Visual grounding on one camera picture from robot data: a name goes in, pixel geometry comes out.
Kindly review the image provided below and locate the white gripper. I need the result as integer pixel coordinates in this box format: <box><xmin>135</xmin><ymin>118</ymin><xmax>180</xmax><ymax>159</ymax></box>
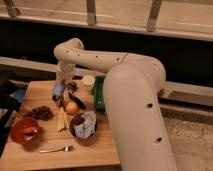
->
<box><xmin>55</xmin><ymin>62</ymin><xmax>75</xmax><ymax>98</ymax></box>

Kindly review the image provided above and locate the blue sponge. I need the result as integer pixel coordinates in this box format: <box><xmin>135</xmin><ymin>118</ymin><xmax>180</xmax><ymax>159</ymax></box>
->
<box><xmin>52</xmin><ymin>80</ymin><xmax>65</xmax><ymax>96</ymax></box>

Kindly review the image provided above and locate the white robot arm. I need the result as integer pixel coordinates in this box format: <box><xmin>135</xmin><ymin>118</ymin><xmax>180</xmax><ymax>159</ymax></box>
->
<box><xmin>54</xmin><ymin>38</ymin><xmax>177</xmax><ymax>171</ymax></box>

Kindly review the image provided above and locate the metal cup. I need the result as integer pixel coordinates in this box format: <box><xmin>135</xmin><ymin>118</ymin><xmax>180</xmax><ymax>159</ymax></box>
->
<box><xmin>52</xmin><ymin>95</ymin><xmax>64</xmax><ymax>107</ymax></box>

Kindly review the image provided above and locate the white cup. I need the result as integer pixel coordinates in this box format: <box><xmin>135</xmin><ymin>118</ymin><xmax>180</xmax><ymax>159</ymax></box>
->
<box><xmin>82</xmin><ymin>75</ymin><xmax>95</xmax><ymax>92</ymax></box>

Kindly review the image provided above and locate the round metal strainer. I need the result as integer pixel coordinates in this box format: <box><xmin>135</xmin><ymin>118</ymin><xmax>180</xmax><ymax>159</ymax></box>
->
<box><xmin>69</xmin><ymin>81</ymin><xmax>77</xmax><ymax>91</ymax></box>

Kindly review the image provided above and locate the orange apple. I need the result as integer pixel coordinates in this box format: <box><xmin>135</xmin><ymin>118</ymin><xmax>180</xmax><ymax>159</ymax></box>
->
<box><xmin>65</xmin><ymin>102</ymin><xmax>80</xmax><ymax>116</ymax></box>

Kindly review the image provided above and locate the bunch of dark grapes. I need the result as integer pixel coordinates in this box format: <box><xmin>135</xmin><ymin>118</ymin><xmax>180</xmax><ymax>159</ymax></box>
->
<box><xmin>24</xmin><ymin>105</ymin><xmax>53</xmax><ymax>121</ymax></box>

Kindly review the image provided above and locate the green plastic tray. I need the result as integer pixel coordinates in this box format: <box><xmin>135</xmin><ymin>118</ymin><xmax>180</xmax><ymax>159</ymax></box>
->
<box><xmin>93</xmin><ymin>76</ymin><xmax>105</xmax><ymax>112</ymax></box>

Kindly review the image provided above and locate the purple bowl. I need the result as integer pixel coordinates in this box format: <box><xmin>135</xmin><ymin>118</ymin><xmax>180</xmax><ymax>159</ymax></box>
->
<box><xmin>69</xmin><ymin>111</ymin><xmax>99</xmax><ymax>140</ymax></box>

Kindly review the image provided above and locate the pale banana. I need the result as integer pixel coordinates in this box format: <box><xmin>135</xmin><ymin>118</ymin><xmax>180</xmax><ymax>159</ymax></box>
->
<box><xmin>57</xmin><ymin>107</ymin><xmax>69</xmax><ymax>132</ymax></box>

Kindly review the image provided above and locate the grey blue cloth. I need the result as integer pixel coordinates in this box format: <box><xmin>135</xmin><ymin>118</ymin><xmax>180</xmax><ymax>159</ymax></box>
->
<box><xmin>73</xmin><ymin>111</ymin><xmax>98</xmax><ymax>140</ymax></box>

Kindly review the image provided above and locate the red item in bowl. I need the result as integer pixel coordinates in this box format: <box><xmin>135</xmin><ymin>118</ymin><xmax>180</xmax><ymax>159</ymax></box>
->
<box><xmin>23</xmin><ymin>127</ymin><xmax>38</xmax><ymax>136</ymax></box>

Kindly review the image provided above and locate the orange red bowl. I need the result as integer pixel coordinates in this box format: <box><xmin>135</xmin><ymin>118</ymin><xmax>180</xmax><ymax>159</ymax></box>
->
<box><xmin>10</xmin><ymin>117</ymin><xmax>40</xmax><ymax>145</ymax></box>

